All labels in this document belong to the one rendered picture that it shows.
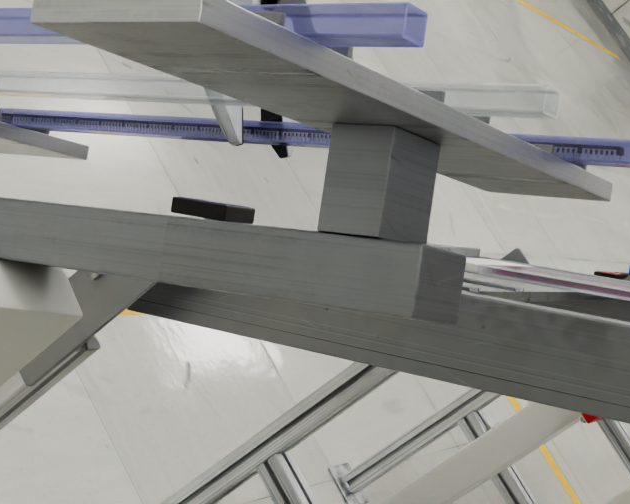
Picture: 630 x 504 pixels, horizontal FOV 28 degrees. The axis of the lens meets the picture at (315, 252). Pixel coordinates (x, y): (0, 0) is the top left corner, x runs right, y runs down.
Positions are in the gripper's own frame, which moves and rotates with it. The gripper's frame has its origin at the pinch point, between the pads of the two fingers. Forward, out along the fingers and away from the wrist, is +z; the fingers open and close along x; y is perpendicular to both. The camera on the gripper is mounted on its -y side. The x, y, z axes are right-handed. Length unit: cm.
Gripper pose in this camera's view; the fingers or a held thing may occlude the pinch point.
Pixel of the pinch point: (248, 131)
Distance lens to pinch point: 70.4
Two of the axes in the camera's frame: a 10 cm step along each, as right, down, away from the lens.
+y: 8.3, -1.6, -5.3
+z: 0.9, 9.8, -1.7
